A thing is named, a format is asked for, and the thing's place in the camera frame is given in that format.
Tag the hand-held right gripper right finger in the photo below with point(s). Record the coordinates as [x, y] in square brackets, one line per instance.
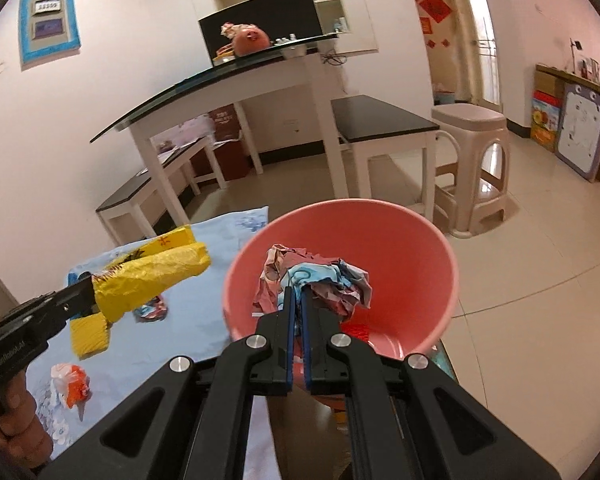
[307, 340]

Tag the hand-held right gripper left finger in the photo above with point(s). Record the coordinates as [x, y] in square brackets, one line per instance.
[286, 330]

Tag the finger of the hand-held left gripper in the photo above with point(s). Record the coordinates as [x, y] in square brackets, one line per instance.
[77, 297]

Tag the yellow foam net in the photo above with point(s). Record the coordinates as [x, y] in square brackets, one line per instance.
[87, 335]

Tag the printed paper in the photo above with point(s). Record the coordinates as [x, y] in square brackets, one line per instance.
[325, 272]

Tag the small colourful wrapper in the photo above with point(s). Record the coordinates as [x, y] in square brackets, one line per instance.
[150, 310]

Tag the orange and white wrapper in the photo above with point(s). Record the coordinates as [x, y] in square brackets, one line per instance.
[72, 385]

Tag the yellow plastic bag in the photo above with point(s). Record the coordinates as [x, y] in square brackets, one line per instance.
[150, 265]

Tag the pink plastic basin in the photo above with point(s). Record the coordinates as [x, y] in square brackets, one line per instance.
[380, 260]

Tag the person's left hand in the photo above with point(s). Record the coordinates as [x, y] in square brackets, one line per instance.
[22, 425]

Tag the blue printed cloth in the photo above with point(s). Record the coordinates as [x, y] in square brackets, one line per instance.
[180, 320]

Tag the long white bench black top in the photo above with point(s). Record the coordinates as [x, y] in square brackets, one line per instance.
[130, 192]

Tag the white papers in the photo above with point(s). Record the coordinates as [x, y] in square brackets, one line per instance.
[172, 157]

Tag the pink plastic bag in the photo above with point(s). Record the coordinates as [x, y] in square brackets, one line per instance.
[185, 132]

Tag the dark red box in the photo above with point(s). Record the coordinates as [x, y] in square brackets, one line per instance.
[227, 140]

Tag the white table with black top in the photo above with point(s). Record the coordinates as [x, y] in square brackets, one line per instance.
[325, 125]

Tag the short white bench black top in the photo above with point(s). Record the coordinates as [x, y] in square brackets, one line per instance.
[375, 120]

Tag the beige plastic stool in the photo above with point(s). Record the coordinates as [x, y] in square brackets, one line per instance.
[467, 120]

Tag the orange round pot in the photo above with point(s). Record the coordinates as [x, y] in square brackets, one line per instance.
[250, 42]

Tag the dried flowers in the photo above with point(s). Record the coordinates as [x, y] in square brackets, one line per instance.
[228, 30]

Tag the black monitor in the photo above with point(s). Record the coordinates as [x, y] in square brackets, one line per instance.
[270, 15]

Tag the colourful printed carton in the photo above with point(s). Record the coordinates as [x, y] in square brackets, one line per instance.
[545, 122]

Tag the white door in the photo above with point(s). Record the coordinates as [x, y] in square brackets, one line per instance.
[482, 40]

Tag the purple framed drawing board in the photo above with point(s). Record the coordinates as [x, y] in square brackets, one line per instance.
[582, 125]

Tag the blue framed wall poster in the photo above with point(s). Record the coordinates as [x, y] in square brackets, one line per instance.
[50, 25]

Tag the red paper wall decoration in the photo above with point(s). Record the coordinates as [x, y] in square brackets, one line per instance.
[435, 7]

